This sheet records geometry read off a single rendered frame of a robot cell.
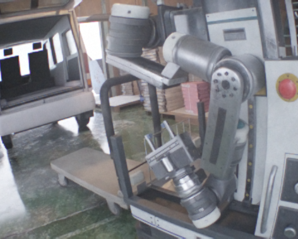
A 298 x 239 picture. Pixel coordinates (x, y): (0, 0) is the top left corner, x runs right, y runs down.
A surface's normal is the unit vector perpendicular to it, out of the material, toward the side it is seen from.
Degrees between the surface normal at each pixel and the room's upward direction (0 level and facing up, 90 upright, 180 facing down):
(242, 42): 90
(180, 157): 85
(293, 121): 90
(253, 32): 90
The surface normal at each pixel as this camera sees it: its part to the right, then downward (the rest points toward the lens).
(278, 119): -0.69, 0.26
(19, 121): 0.54, 0.10
